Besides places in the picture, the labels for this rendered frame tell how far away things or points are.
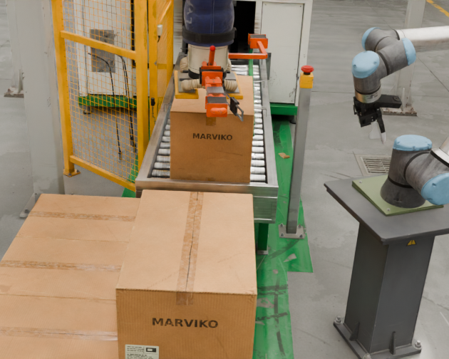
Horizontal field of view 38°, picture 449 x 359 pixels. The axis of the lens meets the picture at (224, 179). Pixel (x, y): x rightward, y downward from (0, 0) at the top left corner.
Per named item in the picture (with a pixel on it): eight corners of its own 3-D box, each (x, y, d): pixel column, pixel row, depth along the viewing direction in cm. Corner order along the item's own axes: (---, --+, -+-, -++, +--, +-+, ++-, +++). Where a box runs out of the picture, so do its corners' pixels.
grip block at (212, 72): (198, 79, 265) (199, 65, 262) (222, 79, 266) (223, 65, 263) (199, 85, 257) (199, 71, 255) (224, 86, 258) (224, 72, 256)
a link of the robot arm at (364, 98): (375, 73, 225) (385, 90, 219) (375, 82, 229) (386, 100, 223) (350, 81, 226) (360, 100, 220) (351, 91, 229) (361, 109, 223)
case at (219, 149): (179, 138, 376) (180, 72, 358) (248, 142, 376) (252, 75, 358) (169, 185, 323) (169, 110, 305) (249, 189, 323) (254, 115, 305)
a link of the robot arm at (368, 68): (386, 60, 210) (359, 73, 210) (388, 87, 220) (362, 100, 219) (371, 44, 216) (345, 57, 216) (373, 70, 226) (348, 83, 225)
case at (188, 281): (145, 279, 253) (142, 189, 234) (246, 283, 253) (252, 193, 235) (120, 393, 199) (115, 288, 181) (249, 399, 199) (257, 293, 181)
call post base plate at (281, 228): (278, 225, 400) (278, 221, 399) (302, 226, 400) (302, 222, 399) (279, 238, 387) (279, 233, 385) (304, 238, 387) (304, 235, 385)
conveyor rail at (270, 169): (257, 77, 531) (259, 55, 523) (264, 77, 531) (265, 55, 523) (265, 219, 325) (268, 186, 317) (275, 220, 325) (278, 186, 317)
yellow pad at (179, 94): (174, 74, 302) (174, 64, 300) (195, 74, 303) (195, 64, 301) (174, 99, 272) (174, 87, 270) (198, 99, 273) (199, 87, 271)
